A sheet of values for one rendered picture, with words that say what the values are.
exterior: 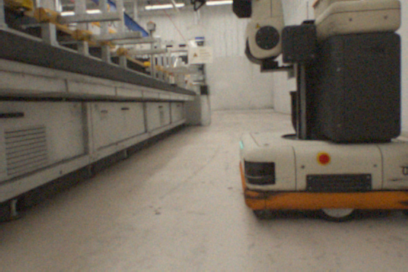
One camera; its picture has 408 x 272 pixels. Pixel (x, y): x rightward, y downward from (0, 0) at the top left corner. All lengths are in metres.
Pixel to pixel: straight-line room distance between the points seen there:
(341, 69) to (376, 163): 0.36
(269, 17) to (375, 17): 0.39
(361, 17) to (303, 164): 0.57
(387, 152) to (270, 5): 0.73
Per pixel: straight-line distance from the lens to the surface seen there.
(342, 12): 1.17
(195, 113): 5.74
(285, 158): 1.04
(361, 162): 1.13
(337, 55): 1.13
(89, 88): 1.51
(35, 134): 1.53
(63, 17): 1.28
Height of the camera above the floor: 0.45
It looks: 3 degrees down
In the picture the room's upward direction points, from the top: 2 degrees counter-clockwise
